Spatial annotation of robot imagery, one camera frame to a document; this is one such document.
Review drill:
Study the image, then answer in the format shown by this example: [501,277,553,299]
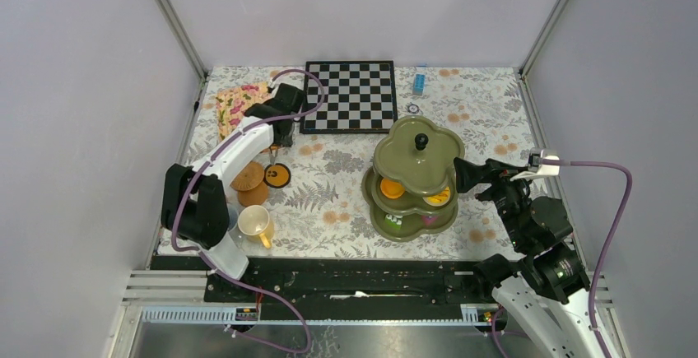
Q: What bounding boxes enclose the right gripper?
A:
[451,156,535,249]

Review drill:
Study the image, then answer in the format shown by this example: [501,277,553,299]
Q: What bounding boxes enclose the yellow fruit tart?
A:
[423,187,452,207]

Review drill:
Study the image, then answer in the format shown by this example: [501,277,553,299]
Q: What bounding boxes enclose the metal serving tongs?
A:
[268,146,278,165]

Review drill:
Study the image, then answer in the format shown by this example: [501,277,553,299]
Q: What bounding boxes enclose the green three-tier serving stand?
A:
[361,115,465,242]

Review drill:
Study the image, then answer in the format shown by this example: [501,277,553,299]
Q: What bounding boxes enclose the kiwi purple cake slice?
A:
[421,216,439,226]

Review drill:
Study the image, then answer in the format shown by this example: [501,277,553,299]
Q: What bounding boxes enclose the orange round bun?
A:
[379,178,406,200]

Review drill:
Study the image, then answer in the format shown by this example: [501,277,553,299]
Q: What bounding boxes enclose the green kiwi cake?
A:
[384,214,403,230]

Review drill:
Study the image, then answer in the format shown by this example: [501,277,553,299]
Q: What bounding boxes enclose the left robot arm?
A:
[161,83,306,301]

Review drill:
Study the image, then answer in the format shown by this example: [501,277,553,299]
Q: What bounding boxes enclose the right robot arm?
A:
[454,151,620,357]

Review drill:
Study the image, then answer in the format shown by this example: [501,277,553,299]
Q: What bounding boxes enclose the floral pastry tray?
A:
[215,81,271,142]

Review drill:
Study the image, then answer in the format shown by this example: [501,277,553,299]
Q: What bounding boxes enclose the black white chessboard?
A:
[300,60,398,134]

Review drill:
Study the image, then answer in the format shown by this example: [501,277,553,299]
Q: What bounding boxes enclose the black yellow smiley coaster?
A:
[263,163,291,188]

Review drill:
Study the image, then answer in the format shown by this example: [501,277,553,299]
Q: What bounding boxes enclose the woven rattan coaster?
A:
[230,161,264,192]

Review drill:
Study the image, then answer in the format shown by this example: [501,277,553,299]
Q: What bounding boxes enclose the orange round coaster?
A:
[237,182,269,207]

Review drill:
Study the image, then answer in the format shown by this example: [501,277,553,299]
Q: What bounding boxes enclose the blue rectangular block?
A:
[412,73,426,96]

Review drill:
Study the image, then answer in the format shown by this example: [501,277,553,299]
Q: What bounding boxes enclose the grey blue cup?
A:
[226,203,239,232]

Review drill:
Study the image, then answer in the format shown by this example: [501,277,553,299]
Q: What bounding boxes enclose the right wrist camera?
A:
[510,148,561,181]

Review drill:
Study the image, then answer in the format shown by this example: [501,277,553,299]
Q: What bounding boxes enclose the yellow handled mug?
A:
[237,205,275,249]

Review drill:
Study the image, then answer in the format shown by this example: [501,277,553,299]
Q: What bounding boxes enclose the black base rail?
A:
[150,254,547,324]

